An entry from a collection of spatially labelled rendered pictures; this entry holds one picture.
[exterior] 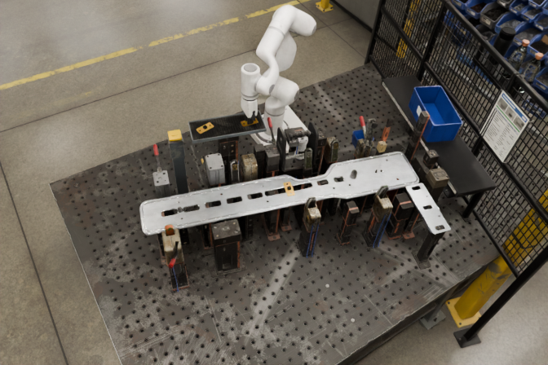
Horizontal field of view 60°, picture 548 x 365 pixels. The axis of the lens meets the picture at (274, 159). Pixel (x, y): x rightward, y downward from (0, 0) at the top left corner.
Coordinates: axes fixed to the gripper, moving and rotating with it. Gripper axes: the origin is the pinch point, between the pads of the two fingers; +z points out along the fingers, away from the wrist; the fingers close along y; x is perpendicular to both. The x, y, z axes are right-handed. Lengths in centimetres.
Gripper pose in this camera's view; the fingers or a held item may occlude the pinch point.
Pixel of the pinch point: (249, 118)
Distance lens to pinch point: 237.6
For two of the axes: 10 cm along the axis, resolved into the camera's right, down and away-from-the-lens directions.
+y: 4.3, 7.0, -5.8
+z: -0.6, 6.6, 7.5
